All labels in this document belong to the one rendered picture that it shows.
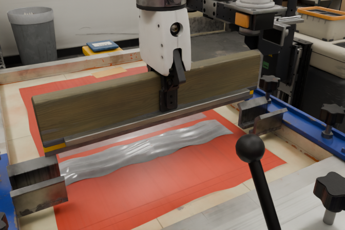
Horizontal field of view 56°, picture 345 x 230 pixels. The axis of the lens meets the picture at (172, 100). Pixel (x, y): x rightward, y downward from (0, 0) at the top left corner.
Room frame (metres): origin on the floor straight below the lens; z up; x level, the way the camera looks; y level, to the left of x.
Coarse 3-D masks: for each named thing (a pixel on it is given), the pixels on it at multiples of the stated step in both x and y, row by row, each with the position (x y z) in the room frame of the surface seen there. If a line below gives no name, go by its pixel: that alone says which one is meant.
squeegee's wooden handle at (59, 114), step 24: (144, 72) 0.49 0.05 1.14; (192, 72) 0.51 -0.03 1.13; (216, 72) 0.54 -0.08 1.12; (240, 72) 0.56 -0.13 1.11; (48, 96) 0.41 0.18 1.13; (72, 96) 0.42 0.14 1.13; (96, 96) 0.43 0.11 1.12; (120, 96) 0.45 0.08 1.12; (144, 96) 0.47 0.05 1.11; (192, 96) 0.51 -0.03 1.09; (48, 120) 0.40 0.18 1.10; (72, 120) 0.41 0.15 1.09; (96, 120) 0.43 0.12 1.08; (120, 120) 0.45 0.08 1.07; (48, 144) 0.40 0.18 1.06
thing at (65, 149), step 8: (248, 96) 0.59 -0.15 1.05; (224, 104) 0.56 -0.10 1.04; (192, 112) 0.53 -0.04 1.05; (168, 120) 0.50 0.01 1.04; (136, 128) 0.47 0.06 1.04; (144, 128) 0.48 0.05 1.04; (112, 136) 0.45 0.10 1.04; (80, 144) 0.43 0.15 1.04; (88, 144) 0.43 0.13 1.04; (48, 152) 0.40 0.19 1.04; (56, 152) 0.41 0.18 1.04
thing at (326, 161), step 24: (0, 72) 0.87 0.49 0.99; (24, 72) 0.89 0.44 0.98; (48, 72) 0.92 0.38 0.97; (72, 72) 0.95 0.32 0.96; (0, 96) 0.77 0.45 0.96; (0, 120) 0.59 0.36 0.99; (0, 144) 0.50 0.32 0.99; (312, 144) 0.51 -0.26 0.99; (312, 168) 0.43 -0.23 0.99; (336, 168) 0.43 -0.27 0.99; (288, 192) 0.38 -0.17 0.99; (192, 216) 0.33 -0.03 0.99; (216, 216) 0.33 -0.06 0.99
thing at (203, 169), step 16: (96, 80) 0.89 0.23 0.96; (208, 112) 0.69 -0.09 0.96; (160, 128) 0.62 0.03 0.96; (176, 128) 0.62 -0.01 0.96; (208, 144) 0.55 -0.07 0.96; (224, 144) 0.55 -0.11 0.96; (176, 160) 0.50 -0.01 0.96; (192, 160) 0.50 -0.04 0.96; (208, 160) 0.50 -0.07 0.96; (224, 160) 0.50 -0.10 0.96; (240, 160) 0.50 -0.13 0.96; (272, 160) 0.50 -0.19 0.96; (176, 176) 0.45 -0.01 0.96; (192, 176) 0.45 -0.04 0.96; (208, 176) 0.45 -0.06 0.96; (224, 176) 0.45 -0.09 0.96; (240, 176) 0.45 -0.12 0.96; (192, 192) 0.41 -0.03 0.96; (208, 192) 0.41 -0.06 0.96
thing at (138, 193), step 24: (24, 96) 0.78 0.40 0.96; (96, 144) 0.55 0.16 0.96; (120, 144) 0.55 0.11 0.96; (120, 168) 0.48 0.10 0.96; (144, 168) 0.48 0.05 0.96; (168, 168) 0.48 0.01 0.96; (72, 192) 0.41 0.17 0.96; (96, 192) 0.41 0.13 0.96; (120, 192) 0.41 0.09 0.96; (144, 192) 0.41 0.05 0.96; (168, 192) 0.41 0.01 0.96; (72, 216) 0.36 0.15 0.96; (96, 216) 0.36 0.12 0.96; (120, 216) 0.36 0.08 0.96; (144, 216) 0.36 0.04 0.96
